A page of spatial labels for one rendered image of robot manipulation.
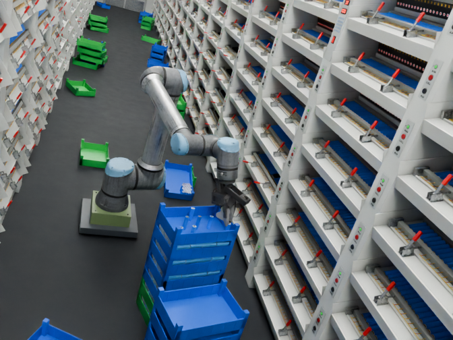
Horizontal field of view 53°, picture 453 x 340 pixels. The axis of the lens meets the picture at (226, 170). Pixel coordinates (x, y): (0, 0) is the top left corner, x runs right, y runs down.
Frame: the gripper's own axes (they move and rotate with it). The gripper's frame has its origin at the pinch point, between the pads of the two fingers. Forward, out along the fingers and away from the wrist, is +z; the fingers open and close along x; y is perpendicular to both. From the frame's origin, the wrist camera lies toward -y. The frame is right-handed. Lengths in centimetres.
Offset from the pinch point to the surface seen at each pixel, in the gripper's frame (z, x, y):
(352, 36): -80, -45, -32
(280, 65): -62, -95, 22
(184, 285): 26.8, 15.3, 12.3
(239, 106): -31, -122, 62
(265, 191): 4, -58, 9
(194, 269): 19.2, 12.9, 8.9
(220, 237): 4.4, 6.0, 0.8
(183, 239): 2.1, 21.3, 9.3
